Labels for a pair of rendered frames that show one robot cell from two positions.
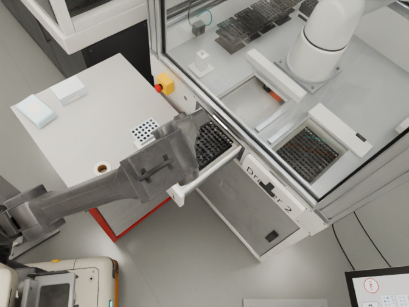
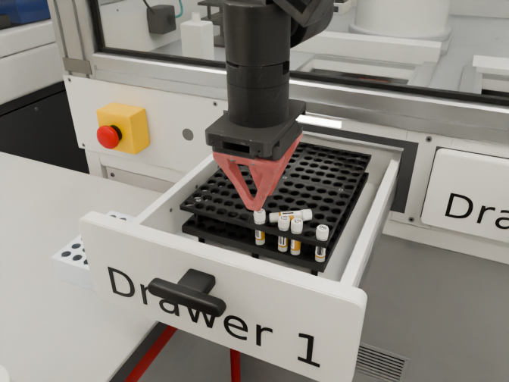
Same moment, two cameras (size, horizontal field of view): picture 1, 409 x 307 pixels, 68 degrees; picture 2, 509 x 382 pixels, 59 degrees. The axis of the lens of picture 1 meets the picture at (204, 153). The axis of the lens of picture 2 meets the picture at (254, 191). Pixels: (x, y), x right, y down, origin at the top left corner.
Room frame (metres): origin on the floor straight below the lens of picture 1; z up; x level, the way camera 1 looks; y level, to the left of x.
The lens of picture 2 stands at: (0.14, 0.20, 1.19)
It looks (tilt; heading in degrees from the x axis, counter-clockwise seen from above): 31 degrees down; 345
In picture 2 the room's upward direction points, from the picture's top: straight up
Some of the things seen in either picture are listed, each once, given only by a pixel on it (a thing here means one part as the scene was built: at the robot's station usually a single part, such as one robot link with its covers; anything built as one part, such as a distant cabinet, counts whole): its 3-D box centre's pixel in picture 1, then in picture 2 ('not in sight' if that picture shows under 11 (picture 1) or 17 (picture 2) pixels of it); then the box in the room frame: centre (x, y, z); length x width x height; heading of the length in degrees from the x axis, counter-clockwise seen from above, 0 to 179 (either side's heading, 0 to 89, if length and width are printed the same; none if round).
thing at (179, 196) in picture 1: (158, 173); (209, 295); (0.46, 0.16, 0.87); 0.29 x 0.02 x 0.11; 51
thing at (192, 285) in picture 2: not in sight; (192, 288); (0.44, 0.17, 0.91); 0.07 x 0.04 x 0.01; 51
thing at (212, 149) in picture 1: (198, 145); (283, 198); (0.62, 0.03, 0.87); 0.22 x 0.18 x 0.06; 141
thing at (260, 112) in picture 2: not in sight; (257, 96); (0.53, 0.09, 1.04); 0.10 x 0.07 x 0.07; 142
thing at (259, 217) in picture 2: not in sight; (260, 228); (0.53, 0.09, 0.89); 0.01 x 0.01 x 0.05
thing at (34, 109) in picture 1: (36, 111); not in sight; (0.68, 0.77, 0.78); 0.15 x 0.10 x 0.04; 61
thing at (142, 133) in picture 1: (146, 132); (108, 249); (0.68, 0.27, 0.78); 0.12 x 0.08 x 0.04; 142
